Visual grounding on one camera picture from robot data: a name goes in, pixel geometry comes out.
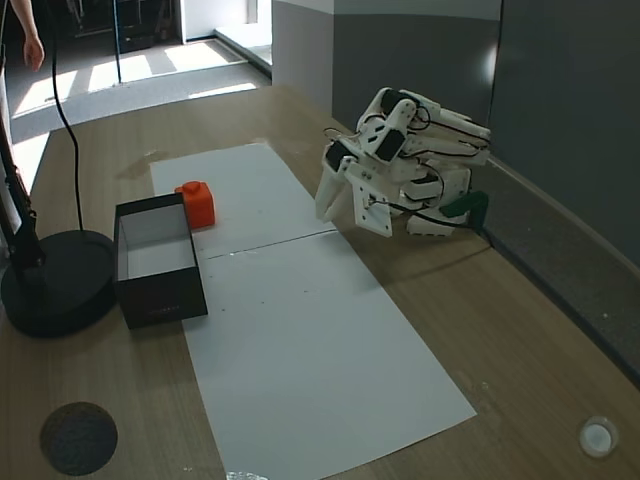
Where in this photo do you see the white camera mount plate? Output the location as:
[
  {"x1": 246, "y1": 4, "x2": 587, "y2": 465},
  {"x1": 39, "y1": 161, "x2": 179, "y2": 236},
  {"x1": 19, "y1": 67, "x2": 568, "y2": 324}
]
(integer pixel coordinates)
[{"x1": 349, "y1": 159, "x2": 395, "y2": 240}]

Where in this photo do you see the green table clamp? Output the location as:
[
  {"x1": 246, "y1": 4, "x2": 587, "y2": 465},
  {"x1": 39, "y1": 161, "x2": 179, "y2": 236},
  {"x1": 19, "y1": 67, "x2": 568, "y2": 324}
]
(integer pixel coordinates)
[{"x1": 443, "y1": 190, "x2": 491, "y2": 230}]

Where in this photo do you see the thin black gooseneck pole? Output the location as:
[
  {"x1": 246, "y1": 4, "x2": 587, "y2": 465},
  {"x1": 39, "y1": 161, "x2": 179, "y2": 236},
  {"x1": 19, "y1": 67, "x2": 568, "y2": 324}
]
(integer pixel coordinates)
[{"x1": 49, "y1": 0, "x2": 85, "y2": 234}]

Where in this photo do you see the dark brown open box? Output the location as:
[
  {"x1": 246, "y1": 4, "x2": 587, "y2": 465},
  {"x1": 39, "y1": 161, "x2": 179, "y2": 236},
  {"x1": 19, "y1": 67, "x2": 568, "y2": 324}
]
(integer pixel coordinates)
[{"x1": 113, "y1": 193, "x2": 209, "y2": 330}]

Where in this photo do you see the white round cap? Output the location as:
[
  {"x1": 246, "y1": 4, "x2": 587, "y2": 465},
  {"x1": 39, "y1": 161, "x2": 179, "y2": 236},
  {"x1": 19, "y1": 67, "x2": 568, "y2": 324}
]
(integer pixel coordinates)
[{"x1": 577, "y1": 414, "x2": 621, "y2": 459}]

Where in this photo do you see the person's hand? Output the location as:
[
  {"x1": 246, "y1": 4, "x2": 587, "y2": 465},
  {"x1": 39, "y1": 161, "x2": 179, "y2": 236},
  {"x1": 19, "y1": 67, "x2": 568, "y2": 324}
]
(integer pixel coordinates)
[{"x1": 22, "y1": 33, "x2": 46, "y2": 71}]

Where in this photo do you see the black camera cable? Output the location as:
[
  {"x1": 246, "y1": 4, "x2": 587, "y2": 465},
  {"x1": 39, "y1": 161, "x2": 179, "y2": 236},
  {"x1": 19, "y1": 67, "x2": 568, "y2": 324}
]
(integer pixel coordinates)
[{"x1": 369, "y1": 197, "x2": 481, "y2": 232}]

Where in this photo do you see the black round stand base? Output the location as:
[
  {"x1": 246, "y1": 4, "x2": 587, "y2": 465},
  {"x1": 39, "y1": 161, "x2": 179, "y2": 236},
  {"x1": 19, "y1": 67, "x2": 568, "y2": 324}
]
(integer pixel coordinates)
[{"x1": 0, "y1": 229, "x2": 115, "y2": 339}]

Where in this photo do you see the white paper sheet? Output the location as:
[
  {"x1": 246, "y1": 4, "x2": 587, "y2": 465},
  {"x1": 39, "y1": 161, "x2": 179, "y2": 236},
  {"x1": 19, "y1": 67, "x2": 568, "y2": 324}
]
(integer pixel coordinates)
[
  {"x1": 182, "y1": 232, "x2": 479, "y2": 475},
  {"x1": 149, "y1": 142, "x2": 337, "y2": 260}
]

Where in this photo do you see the orange cube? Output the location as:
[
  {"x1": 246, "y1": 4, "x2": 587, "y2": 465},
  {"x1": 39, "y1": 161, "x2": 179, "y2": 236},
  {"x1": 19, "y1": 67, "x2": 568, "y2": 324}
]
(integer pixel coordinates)
[{"x1": 173, "y1": 180, "x2": 217, "y2": 231}]

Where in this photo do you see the dark round table grommet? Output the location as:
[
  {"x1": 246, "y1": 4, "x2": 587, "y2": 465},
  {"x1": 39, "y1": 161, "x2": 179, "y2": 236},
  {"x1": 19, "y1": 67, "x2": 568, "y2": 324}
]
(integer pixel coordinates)
[{"x1": 39, "y1": 401, "x2": 119, "y2": 477}]

